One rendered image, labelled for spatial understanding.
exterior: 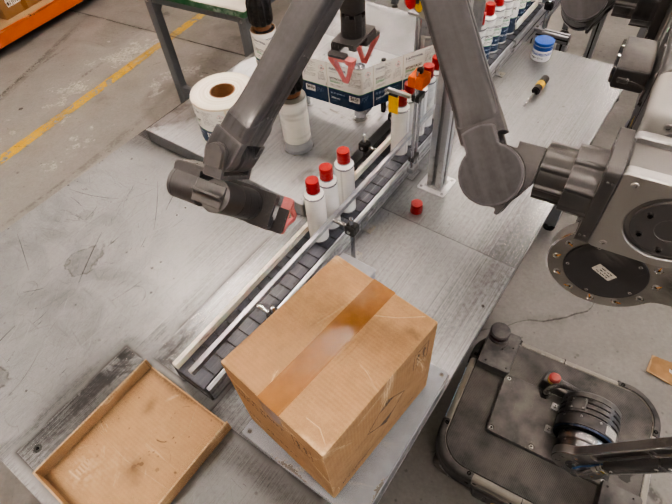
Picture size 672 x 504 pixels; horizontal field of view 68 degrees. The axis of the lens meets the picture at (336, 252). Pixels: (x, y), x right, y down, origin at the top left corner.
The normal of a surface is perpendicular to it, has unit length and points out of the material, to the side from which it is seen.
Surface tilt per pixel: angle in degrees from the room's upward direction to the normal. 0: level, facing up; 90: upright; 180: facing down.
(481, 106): 41
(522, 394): 0
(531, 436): 0
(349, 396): 0
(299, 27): 52
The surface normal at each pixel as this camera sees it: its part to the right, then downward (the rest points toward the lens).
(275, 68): -0.38, 0.18
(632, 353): -0.07, -0.62
